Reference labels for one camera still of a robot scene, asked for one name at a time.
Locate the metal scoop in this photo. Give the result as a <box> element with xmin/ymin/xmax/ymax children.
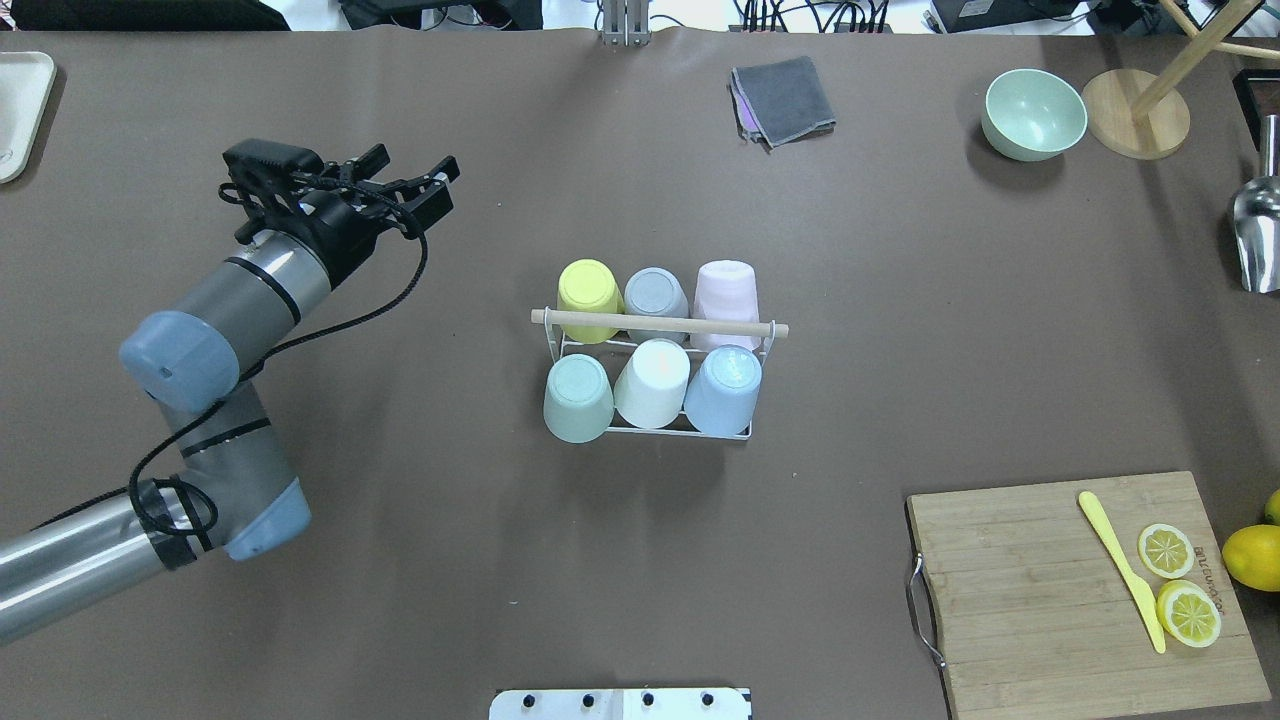
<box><xmin>1231</xmin><ymin>114</ymin><xmax>1279</xmax><ymax>293</ymax></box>

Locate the white wire cup holder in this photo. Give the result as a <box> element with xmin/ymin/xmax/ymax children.
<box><xmin>531</xmin><ymin>307</ymin><xmax>790</xmax><ymax>442</ymax></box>

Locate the bamboo cutting board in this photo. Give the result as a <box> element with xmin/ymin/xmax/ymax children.
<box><xmin>906</xmin><ymin>471</ymin><xmax>1272</xmax><ymax>719</ymax></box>

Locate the whole yellow lemon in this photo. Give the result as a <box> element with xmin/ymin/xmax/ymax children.
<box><xmin>1221</xmin><ymin>524</ymin><xmax>1279</xmax><ymax>592</ymax></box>

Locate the blue plastic cup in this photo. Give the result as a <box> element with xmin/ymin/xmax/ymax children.
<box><xmin>684</xmin><ymin>345</ymin><xmax>763</xmax><ymax>437</ymax></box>

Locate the white plastic cup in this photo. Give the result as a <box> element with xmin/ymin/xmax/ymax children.
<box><xmin>613</xmin><ymin>340</ymin><xmax>691</xmax><ymax>429</ymax></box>

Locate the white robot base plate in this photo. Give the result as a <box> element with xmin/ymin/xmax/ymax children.
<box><xmin>488</xmin><ymin>687</ymin><xmax>754</xmax><ymax>719</ymax></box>

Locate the grey plastic cup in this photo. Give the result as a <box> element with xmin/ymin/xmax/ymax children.
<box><xmin>623</xmin><ymin>266</ymin><xmax>690</xmax><ymax>319</ymax></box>

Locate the yellow plastic knife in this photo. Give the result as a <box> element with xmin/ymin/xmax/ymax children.
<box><xmin>1076</xmin><ymin>489</ymin><xmax>1167</xmax><ymax>653</ymax></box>

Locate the green plastic cup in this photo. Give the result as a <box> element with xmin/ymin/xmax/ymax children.
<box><xmin>543</xmin><ymin>354</ymin><xmax>614</xmax><ymax>445</ymax></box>

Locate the pink plastic cup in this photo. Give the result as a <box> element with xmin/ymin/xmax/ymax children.
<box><xmin>690</xmin><ymin>259</ymin><xmax>762</xmax><ymax>352</ymax></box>

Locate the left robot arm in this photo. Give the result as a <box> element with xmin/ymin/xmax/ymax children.
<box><xmin>1</xmin><ymin>138</ymin><xmax>460</xmax><ymax>644</ymax></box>

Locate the wooden mug tree stand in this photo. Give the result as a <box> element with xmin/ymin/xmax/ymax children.
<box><xmin>1082</xmin><ymin>1</ymin><xmax>1279</xmax><ymax>161</ymax></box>

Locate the cream plastic tray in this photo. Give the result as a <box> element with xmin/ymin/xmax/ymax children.
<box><xmin>1</xmin><ymin>51</ymin><xmax>58</xmax><ymax>184</ymax></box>

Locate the grey folded cloth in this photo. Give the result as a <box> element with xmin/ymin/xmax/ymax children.
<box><xmin>728</xmin><ymin>56</ymin><xmax>836</xmax><ymax>149</ymax></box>

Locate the yellow plastic cup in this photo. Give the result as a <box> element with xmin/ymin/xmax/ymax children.
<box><xmin>557</xmin><ymin>258</ymin><xmax>625</xmax><ymax>345</ymax></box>

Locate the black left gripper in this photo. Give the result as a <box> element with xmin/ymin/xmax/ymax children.
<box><xmin>270</xmin><ymin>143</ymin><xmax>460</xmax><ymax>290</ymax></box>

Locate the light green bowl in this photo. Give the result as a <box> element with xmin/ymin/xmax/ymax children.
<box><xmin>980</xmin><ymin>68</ymin><xmax>1089</xmax><ymax>161</ymax></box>

